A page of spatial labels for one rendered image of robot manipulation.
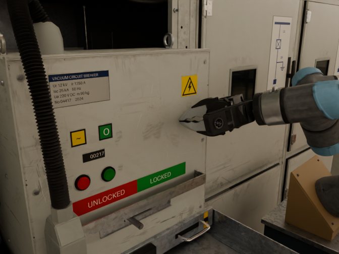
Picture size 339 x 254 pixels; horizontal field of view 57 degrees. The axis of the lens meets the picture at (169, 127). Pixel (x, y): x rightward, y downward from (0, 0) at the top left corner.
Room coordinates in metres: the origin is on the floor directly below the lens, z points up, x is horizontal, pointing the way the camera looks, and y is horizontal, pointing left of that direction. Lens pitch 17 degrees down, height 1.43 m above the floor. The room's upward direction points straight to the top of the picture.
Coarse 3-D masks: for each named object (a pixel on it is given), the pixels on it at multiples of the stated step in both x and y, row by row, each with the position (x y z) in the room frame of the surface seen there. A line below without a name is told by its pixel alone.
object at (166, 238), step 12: (192, 216) 0.78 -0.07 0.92; (168, 228) 0.72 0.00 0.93; (180, 228) 0.74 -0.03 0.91; (192, 228) 0.77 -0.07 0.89; (204, 228) 0.81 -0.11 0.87; (156, 240) 0.68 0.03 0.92; (168, 240) 0.71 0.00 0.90; (180, 240) 0.74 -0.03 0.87; (132, 252) 0.63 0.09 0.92; (156, 252) 0.68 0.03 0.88
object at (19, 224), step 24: (144, 48) 0.91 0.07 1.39; (0, 72) 0.52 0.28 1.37; (0, 96) 0.54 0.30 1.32; (0, 120) 0.57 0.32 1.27; (0, 144) 0.59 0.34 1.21; (0, 168) 0.62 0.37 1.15; (0, 192) 0.65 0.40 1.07; (24, 192) 0.50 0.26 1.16; (0, 216) 0.69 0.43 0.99; (24, 216) 0.51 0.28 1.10; (24, 240) 0.54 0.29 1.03
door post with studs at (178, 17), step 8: (168, 0) 1.03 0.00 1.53; (176, 0) 0.99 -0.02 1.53; (184, 0) 1.01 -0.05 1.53; (168, 8) 1.03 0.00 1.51; (176, 8) 0.99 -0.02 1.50; (184, 8) 1.01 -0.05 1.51; (168, 16) 1.03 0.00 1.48; (176, 16) 0.99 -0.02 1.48; (184, 16) 1.01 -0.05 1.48; (168, 24) 1.03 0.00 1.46; (176, 24) 0.99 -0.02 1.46; (184, 24) 1.01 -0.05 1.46; (168, 32) 1.03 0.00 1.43; (176, 32) 0.99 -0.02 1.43; (184, 32) 1.01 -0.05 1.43; (168, 40) 1.03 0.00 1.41; (176, 40) 0.99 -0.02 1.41; (184, 40) 1.01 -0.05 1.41; (184, 48) 1.01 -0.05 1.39
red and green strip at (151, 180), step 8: (168, 168) 0.73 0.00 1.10; (176, 168) 0.74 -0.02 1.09; (184, 168) 0.76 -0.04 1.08; (144, 176) 0.67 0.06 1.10; (152, 176) 0.69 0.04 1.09; (160, 176) 0.71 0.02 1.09; (168, 176) 0.73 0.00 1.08; (176, 176) 0.74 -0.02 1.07; (128, 184) 0.64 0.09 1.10; (136, 184) 0.66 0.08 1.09; (144, 184) 0.67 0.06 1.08; (152, 184) 0.69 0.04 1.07; (104, 192) 0.60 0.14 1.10; (112, 192) 0.61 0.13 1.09; (120, 192) 0.63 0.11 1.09; (128, 192) 0.64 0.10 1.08; (136, 192) 0.66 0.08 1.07; (80, 200) 0.56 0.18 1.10; (88, 200) 0.58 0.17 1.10; (96, 200) 0.59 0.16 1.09; (104, 200) 0.60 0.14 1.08; (112, 200) 0.61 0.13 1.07; (80, 208) 0.56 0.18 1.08; (88, 208) 0.57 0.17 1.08; (96, 208) 0.59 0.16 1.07
